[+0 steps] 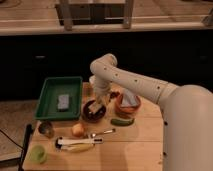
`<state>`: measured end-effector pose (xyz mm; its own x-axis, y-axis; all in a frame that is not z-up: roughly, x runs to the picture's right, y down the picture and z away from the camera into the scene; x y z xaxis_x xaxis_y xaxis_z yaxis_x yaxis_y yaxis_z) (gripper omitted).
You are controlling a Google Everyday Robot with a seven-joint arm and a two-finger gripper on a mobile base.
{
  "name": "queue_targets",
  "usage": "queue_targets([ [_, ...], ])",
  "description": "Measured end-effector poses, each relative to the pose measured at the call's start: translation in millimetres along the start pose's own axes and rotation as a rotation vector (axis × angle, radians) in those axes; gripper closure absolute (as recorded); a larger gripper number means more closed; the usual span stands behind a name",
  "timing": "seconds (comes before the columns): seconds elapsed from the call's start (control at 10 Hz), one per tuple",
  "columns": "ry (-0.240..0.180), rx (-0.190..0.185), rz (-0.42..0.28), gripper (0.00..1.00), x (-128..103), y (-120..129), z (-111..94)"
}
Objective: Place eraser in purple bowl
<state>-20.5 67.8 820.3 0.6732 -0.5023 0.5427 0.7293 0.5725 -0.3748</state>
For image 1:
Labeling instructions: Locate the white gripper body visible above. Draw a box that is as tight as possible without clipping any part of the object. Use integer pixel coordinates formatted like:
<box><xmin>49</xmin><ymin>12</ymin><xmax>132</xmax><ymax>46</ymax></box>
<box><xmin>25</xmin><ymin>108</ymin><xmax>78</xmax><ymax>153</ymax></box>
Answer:
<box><xmin>91</xmin><ymin>77</ymin><xmax>111</xmax><ymax>106</ymax></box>

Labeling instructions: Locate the black table-edge bar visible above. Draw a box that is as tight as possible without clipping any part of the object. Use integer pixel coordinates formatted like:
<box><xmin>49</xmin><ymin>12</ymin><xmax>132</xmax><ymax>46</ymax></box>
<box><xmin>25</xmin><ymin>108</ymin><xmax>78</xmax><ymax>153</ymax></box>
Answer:
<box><xmin>18</xmin><ymin>124</ymin><xmax>33</xmax><ymax>171</ymax></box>

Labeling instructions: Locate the green cucumber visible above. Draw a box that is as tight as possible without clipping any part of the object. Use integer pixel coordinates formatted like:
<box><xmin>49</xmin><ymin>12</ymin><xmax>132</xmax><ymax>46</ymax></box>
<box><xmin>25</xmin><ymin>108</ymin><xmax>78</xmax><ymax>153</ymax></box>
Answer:
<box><xmin>110</xmin><ymin>118</ymin><xmax>135</xmax><ymax>126</ymax></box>

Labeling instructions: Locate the metal cup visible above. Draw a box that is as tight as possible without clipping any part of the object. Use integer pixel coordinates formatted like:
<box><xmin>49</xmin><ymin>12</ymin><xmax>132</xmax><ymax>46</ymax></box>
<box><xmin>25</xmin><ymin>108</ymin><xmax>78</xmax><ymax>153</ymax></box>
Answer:
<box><xmin>38</xmin><ymin>121</ymin><xmax>54</xmax><ymax>138</ymax></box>

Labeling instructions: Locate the yellow banana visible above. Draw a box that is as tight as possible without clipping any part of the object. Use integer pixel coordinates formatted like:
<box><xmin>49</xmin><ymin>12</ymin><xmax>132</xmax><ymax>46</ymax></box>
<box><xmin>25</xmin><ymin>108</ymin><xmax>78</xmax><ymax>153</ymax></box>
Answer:
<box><xmin>62</xmin><ymin>143</ymin><xmax>94</xmax><ymax>153</ymax></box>

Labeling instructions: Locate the white cloth in bowl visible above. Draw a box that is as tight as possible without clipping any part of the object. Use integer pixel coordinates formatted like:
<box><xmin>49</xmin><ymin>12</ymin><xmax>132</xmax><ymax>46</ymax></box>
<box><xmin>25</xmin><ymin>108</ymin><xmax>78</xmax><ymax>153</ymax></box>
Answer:
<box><xmin>121</xmin><ymin>90</ymin><xmax>139</xmax><ymax>107</ymax></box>

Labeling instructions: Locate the dark red small object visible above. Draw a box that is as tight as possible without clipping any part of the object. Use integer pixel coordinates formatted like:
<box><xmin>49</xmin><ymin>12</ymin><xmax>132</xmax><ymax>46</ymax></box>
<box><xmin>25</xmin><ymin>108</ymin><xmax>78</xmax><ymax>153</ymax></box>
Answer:
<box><xmin>110</xmin><ymin>91</ymin><xmax>120</xmax><ymax>100</ymax></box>

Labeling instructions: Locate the wooden chair frame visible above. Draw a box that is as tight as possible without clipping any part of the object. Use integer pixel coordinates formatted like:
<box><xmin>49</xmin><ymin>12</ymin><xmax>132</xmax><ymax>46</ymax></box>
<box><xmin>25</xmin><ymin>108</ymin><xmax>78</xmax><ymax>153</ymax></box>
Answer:
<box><xmin>54</xmin><ymin>0</ymin><xmax>134</xmax><ymax>31</ymax></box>

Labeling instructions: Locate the green plastic tray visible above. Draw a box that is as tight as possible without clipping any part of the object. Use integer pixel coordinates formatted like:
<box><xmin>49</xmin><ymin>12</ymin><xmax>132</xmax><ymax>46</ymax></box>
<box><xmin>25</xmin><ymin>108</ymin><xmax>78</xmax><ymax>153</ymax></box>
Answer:
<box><xmin>35</xmin><ymin>76</ymin><xmax>83</xmax><ymax>121</ymax></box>

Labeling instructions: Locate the metal spoon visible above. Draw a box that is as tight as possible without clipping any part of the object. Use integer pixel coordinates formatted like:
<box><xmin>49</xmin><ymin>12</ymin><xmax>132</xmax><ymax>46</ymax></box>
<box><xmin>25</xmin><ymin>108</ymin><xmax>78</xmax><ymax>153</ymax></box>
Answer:
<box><xmin>88</xmin><ymin>128</ymin><xmax>116</xmax><ymax>138</ymax></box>

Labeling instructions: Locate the dark purple bowl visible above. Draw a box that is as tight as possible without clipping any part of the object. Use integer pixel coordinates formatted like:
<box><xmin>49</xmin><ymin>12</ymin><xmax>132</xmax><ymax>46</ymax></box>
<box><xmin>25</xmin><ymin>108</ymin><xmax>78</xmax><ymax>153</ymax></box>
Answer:
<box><xmin>82</xmin><ymin>100</ymin><xmax>106</xmax><ymax>123</ymax></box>

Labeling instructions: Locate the grey sponge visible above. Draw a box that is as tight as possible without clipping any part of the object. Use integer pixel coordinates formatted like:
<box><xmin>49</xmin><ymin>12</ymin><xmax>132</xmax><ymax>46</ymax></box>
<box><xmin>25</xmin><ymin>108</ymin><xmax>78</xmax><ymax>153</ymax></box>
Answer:
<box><xmin>57</xmin><ymin>94</ymin><xmax>69</xmax><ymax>111</ymax></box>

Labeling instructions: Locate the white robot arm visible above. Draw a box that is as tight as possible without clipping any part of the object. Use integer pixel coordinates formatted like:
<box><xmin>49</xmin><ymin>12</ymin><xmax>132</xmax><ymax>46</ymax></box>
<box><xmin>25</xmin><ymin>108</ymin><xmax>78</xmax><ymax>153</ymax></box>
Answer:
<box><xmin>90</xmin><ymin>53</ymin><xmax>213</xmax><ymax>171</ymax></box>

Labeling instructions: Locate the orange terracotta bowl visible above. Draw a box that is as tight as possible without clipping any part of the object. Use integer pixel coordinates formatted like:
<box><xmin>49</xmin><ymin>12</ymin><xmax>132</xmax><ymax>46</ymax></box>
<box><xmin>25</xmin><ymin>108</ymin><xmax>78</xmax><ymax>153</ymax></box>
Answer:
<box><xmin>114</xmin><ymin>94</ymin><xmax>141</xmax><ymax>119</ymax></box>

